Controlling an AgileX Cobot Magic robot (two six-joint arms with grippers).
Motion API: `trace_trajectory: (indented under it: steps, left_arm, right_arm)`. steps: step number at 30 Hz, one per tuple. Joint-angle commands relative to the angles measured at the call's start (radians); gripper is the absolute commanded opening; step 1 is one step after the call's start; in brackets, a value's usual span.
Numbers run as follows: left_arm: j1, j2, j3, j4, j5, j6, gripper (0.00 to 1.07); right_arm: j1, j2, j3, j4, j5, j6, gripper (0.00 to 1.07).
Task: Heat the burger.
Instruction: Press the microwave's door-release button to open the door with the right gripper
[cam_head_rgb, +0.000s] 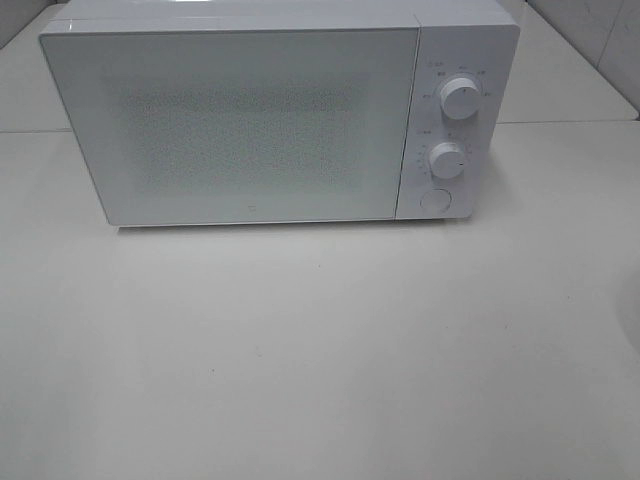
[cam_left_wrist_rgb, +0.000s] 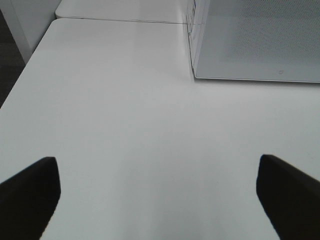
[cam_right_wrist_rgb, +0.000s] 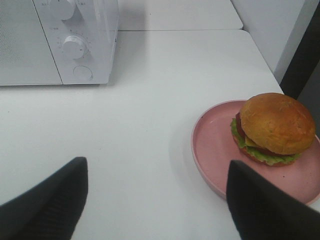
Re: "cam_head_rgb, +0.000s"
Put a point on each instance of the round white door button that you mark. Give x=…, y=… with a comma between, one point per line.
x=436, y=201

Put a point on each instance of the white microwave door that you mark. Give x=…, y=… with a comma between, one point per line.
x=239, y=127

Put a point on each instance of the lower white timer knob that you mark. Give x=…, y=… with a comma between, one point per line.
x=447, y=160

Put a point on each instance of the upper white power knob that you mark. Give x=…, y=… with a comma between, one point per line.
x=460, y=97

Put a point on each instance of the white microwave oven body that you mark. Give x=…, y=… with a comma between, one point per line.
x=477, y=38

